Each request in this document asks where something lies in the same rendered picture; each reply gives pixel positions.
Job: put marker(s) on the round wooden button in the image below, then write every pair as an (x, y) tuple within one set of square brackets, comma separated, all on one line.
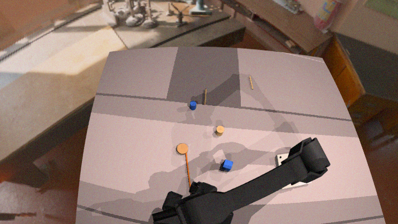
[(182, 149)]

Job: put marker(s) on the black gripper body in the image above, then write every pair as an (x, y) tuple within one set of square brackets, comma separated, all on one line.
[(172, 197)]

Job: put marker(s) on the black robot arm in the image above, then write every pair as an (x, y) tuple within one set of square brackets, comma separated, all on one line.
[(306, 162)]

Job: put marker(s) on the small wooden cylinder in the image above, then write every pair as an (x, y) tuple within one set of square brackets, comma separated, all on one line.
[(219, 130)]

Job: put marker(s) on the blue block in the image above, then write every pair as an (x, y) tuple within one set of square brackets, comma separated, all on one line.
[(227, 165)]

